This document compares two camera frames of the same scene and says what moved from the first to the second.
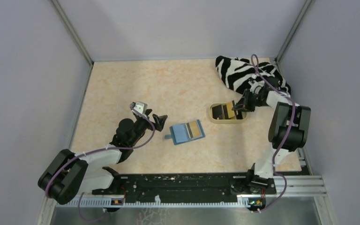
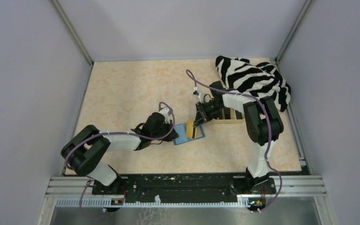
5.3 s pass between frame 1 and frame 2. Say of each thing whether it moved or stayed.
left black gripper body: moved
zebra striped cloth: stayed
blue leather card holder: stayed
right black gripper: moved
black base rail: stayed
